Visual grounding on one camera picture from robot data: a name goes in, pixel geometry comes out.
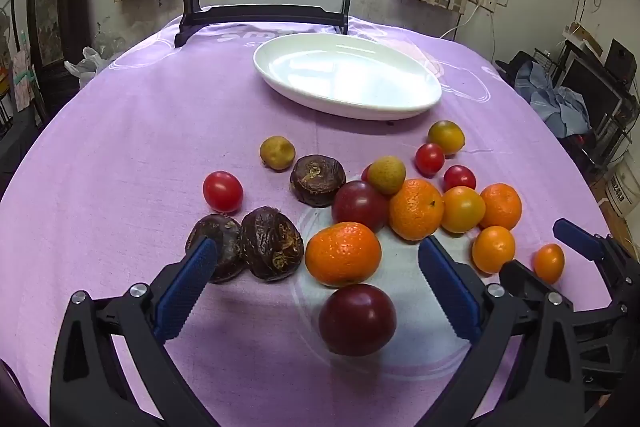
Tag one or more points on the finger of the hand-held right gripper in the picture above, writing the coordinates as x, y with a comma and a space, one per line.
577, 238
522, 279

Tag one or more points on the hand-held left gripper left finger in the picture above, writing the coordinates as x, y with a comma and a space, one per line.
185, 287

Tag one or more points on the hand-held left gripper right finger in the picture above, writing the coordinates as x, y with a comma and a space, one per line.
447, 292

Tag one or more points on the orange cherry tomato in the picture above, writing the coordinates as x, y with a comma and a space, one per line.
548, 263
493, 249

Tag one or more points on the dark brown water chestnut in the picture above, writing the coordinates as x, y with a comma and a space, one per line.
317, 179
272, 249
225, 234

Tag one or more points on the orange mandarin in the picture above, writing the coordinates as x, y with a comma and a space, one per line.
343, 253
416, 209
500, 206

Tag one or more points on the dark red plum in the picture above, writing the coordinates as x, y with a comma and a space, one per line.
357, 319
360, 205

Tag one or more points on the white oval plate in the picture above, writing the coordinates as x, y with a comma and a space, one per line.
345, 77

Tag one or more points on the white printed bucket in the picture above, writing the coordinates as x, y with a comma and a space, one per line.
620, 187

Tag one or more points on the yellow-orange tomato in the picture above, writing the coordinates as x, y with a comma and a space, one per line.
462, 209

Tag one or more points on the yellow-green small fruit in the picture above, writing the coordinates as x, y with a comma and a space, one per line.
386, 175

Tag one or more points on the blue crumpled cloth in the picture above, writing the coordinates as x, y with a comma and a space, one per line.
565, 107

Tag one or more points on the dark monitor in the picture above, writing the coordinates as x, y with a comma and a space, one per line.
590, 92

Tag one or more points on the green-orange tomato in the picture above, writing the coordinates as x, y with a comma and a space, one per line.
446, 138

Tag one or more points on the yellow-green round fruit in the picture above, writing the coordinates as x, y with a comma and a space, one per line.
276, 152

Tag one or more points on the purple tablecloth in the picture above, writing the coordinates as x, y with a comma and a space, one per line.
125, 132

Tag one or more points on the black speaker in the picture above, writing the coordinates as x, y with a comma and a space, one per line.
620, 57

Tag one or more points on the cardboard box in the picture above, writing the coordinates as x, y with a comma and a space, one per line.
582, 34

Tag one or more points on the white plastic bag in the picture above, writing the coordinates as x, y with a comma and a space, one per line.
90, 64

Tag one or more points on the clear plastic bag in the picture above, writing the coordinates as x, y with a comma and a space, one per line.
107, 39

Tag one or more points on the dark wooden cabinet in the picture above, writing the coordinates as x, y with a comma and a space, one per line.
50, 7

